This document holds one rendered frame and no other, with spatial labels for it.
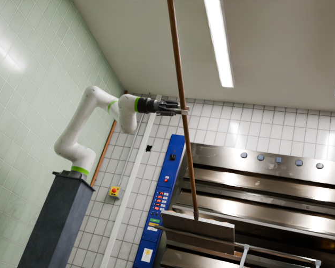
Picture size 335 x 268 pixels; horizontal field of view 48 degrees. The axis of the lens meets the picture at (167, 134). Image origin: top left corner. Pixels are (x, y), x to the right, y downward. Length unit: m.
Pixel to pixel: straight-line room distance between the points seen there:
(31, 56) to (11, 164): 0.78
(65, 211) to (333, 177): 2.19
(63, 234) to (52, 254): 0.13
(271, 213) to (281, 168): 0.41
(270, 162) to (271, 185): 0.22
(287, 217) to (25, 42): 2.42
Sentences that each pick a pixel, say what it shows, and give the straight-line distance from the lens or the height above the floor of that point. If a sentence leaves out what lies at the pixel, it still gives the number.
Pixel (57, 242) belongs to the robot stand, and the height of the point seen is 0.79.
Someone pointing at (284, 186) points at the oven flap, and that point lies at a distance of 3.42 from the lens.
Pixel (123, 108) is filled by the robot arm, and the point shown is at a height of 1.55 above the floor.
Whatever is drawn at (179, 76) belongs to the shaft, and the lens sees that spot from 1.96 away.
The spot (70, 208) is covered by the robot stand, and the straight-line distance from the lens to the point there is 2.47.
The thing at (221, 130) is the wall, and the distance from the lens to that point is 3.68.
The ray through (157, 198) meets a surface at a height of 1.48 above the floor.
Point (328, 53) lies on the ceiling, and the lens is 3.13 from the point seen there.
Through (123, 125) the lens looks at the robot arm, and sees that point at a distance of 2.22.
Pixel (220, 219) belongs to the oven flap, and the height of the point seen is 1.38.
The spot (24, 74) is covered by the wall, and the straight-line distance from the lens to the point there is 2.87.
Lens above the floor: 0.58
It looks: 25 degrees up
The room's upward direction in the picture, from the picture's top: 17 degrees clockwise
